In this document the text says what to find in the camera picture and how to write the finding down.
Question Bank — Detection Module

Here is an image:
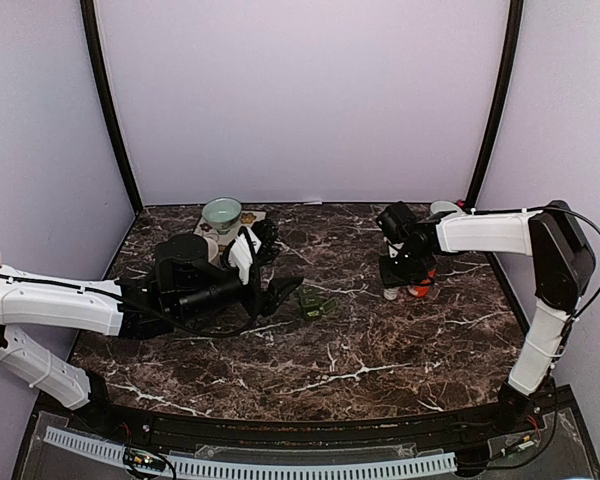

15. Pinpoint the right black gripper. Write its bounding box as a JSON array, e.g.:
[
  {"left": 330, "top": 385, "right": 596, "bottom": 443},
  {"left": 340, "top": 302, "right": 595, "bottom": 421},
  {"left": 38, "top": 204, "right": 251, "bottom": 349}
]
[{"left": 380, "top": 246, "right": 431, "bottom": 288}]

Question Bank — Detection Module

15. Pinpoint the orange pill bottle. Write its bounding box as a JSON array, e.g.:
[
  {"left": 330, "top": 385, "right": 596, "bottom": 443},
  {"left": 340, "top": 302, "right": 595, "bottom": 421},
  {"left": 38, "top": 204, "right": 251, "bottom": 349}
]
[{"left": 407, "top": 269, "right": 436, "bottom": 298}]

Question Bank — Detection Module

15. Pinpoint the small white pill bottle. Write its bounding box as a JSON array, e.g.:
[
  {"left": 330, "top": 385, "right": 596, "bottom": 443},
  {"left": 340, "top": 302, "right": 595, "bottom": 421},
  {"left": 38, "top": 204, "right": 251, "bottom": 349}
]
[{"left": 383, "top": 287, "right": 400, "bottom": 301}]

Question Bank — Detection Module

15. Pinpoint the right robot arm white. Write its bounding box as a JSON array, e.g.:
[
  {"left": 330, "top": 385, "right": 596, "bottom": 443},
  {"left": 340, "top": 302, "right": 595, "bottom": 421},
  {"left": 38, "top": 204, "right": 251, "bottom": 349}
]
[{"left": 376, "top": 200, "right": 600, "bottom": 434}]

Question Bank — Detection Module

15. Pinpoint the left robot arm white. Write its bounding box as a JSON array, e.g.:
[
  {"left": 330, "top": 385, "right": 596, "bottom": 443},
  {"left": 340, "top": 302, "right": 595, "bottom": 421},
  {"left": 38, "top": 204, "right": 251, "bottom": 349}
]
[{"left": 0, "top": 228, "right": 303, "bottom": 436}]

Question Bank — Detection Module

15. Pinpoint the small pale corner bowl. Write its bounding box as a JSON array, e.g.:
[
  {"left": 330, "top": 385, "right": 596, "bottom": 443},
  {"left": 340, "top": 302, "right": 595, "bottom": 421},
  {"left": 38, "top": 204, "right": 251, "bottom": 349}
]
[{"left": 430, "top": 200, "right": 465, "bottom": 217}]

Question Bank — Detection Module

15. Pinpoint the square floral ceramic plate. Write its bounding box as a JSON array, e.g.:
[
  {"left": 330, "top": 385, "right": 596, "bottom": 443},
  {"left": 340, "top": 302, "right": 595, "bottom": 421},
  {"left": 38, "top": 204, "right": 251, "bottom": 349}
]
[{"left": 194, "top": 210, "right": 266, "bottom": 253}]

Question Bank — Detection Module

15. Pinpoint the teal ceramic bowl on plate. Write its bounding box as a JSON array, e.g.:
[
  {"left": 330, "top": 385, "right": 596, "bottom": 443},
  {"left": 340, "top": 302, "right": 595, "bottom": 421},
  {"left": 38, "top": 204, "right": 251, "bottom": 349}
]
[{"left": 202, "top": 197, "right": 242, "bottom": 233}]

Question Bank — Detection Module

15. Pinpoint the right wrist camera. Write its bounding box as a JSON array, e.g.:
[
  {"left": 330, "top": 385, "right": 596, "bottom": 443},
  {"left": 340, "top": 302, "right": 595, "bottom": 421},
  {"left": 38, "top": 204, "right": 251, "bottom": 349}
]
[{"left": 383, "top": 237, "right": 404, "bottom": 259}]

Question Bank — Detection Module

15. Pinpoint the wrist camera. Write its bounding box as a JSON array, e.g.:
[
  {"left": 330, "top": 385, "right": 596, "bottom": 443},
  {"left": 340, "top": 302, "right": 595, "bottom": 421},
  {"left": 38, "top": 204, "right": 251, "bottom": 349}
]
[
  {"left": 383, "top": 237, "right": 404, "bottom": 259},
  {"left": 221, "top": 218, "right": 280, "bottom": 285}
]

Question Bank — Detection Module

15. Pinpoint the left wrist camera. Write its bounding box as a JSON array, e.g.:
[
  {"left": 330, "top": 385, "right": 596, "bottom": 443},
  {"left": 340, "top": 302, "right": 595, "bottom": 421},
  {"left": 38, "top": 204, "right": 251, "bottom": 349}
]
[{"left": 221, "top": 218, "right": 280, "bottom": 285}]

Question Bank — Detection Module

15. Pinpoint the grey slotted cable duct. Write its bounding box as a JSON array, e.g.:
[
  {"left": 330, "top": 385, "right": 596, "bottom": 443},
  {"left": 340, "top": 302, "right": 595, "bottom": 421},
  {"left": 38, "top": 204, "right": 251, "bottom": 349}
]
[{"left": 43, "top": 427, "right": 457, "bottom": 479}]

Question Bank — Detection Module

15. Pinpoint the black front table rail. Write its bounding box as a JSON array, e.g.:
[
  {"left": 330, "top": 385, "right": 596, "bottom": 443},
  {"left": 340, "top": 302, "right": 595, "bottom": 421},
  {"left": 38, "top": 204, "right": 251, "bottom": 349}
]
[{"left": 109, "top": 403, "right": 500, "bottom": 452}]

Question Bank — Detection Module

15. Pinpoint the black right corner frame post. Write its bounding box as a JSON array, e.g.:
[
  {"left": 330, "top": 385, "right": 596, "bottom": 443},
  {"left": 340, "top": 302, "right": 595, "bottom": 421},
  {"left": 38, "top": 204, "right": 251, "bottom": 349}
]
[{"left": 464, "top": 0, "right": 524, "bottom": 208}]

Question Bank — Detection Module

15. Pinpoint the black corner frame post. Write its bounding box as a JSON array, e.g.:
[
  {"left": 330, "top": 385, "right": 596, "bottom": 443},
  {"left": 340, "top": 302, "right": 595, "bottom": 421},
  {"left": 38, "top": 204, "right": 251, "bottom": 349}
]
[
  {"left": 464, "top": 0, "right": 524, "bottom": 208},
  {"left": 79, "top": 0, "right": 144, "bottom": 215}
]

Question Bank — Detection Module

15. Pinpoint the black left corner frame post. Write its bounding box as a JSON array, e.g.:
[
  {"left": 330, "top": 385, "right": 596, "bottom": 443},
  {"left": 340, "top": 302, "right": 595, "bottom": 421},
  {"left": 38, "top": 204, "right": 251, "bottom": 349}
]
[{"left": 79, "top": 0, "right": 144, "bottom": 215}]

